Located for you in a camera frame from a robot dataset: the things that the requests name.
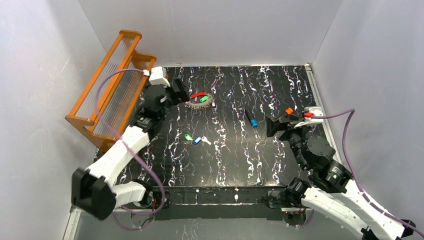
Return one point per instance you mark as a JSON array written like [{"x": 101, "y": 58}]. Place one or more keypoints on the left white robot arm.
[{"x": 94, "y": 189}]

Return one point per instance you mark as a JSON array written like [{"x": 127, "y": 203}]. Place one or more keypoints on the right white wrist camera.
[{"x": 311, "y": 116}]

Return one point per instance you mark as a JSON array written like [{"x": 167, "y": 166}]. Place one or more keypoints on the green key tag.
[
  {"x": 188, "y": 138},
  {"x": 204, "y": 99}
]

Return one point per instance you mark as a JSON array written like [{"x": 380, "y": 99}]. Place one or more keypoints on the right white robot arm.
[{"x": 332, "y": 188}]

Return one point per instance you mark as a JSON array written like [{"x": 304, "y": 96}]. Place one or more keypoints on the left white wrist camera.
[{"x": 157, "y": 76}]

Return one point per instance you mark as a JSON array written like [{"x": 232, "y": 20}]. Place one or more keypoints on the orange ribbed plastic rack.
[{"x": 112, "y": 95}]

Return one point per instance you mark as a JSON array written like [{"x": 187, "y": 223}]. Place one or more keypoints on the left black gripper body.
[{"x": 177, "y": 88}]

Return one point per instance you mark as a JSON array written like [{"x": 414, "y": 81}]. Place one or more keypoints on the silver key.
[{"x": 205, "y": 139}]

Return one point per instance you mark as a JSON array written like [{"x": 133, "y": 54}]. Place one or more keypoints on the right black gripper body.
[{"x": 286, "y": 122}]

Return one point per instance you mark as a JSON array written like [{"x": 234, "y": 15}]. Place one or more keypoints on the metal keyring red grip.
[{"x": 195, "y": 104}]

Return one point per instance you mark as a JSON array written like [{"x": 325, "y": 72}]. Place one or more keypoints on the blue key tag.
[{"x": 197, "y": 140}]

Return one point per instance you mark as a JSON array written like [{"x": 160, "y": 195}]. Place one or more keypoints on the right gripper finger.
[
  {"x": 274, "y": 125},
  {"x": 293, "y": 120}
]

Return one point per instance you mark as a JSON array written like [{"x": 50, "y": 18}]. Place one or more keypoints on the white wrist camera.
[
  {"x": 157, "y": 76},
  {"x": 311, "y": 116}
]

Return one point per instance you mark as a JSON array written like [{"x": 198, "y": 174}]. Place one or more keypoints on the black marker blue cap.
[{"x": 251, "y": 118}]

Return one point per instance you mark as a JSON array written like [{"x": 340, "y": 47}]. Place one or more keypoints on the black marker orange cap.
[{"x": 286, "y": 113}]

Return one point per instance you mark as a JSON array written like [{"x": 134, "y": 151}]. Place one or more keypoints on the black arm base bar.
[{"x": 223, "y": 203}]

